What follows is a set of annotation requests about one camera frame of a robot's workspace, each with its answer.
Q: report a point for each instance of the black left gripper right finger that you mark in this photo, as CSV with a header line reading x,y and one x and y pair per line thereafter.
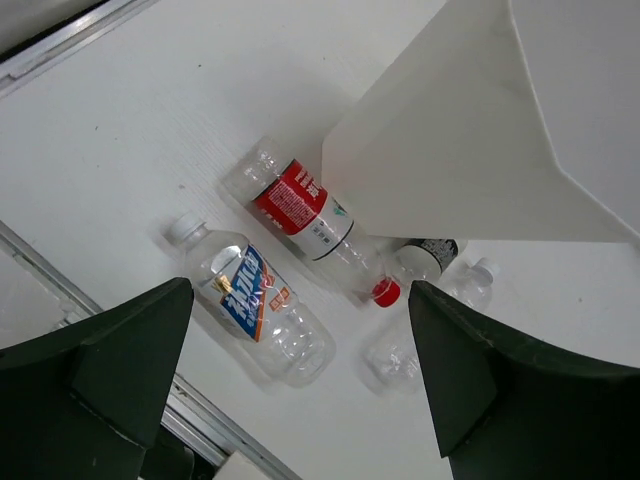
x,y
506,405

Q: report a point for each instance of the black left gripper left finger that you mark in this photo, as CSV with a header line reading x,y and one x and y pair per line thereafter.
x,y
86,401

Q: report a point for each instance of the clear white cap plastic bottle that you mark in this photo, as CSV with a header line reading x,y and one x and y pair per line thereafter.
x,y
392,356

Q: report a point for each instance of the black label plastic bottle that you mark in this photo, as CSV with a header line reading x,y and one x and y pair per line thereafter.
x,y
424,259

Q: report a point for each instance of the blue orange label plastic bottle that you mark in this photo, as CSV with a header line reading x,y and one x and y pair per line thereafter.
x,y
239,287

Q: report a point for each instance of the white octagonal plastic bin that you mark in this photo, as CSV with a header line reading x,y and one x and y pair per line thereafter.
x,y
450,142

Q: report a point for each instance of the red label plastic bottle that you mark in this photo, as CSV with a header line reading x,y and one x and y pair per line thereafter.
x,y
333,245

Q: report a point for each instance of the aluminium table edge rail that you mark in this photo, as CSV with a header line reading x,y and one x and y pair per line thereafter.
x,y
192,429

